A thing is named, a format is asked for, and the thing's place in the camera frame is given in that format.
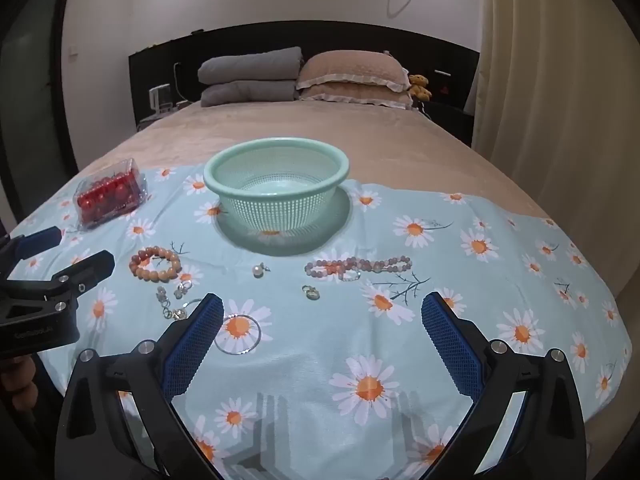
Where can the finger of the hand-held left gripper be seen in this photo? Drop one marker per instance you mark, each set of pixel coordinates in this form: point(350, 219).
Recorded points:
point(85, 267)
point(37, 241)

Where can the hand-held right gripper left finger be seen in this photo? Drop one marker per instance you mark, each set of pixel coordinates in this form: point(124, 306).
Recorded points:
point(195, 345)

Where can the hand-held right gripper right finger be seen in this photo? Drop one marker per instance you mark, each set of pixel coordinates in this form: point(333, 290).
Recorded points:
point(450, 345)

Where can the green plastic basket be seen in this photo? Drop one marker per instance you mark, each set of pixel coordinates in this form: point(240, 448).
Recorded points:
point(240, 210)

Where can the person's left hand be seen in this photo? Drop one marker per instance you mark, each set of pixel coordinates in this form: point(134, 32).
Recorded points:
point(20, 390)

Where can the silver charm earring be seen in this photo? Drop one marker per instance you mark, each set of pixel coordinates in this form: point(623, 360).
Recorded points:
point(161, 294)

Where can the clear box of red beads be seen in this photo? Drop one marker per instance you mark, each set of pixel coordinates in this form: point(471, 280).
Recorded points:
point(107, 195)

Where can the pearl earring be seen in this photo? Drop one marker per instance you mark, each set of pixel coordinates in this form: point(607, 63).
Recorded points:
point(258, 271)

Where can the daisy print cloth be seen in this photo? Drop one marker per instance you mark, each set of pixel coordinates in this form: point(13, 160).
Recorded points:
point(310, 360)

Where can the gold earring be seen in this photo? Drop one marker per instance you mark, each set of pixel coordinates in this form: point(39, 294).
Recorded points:
point(312, 294)

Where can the dark door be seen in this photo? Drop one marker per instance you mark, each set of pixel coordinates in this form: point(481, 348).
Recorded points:
point(35, 85)

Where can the white bedside appliance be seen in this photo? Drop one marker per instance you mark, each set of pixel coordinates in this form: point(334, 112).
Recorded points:
point(160, 100)

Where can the black nightstand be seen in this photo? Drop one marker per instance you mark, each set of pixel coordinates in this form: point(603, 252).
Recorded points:
point(450, 120)

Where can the grey folded quilt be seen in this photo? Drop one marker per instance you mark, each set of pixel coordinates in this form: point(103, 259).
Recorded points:
point(250, 94)
point(250, 65)

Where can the tan bed blanket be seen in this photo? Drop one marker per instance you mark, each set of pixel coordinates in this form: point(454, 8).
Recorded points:
point(350, 125)

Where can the cream curtain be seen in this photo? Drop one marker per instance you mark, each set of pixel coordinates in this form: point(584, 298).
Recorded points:
point(550, 110)

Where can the yellow teddy bear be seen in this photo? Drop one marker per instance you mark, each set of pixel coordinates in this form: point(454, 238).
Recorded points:
point(419, 87)

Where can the tan frilled pillow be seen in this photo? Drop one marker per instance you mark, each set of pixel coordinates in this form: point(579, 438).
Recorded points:
point(360, 97)
point(350, 67)

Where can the black headboard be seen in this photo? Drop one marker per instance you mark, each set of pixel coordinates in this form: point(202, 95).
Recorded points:
point(350, 35)

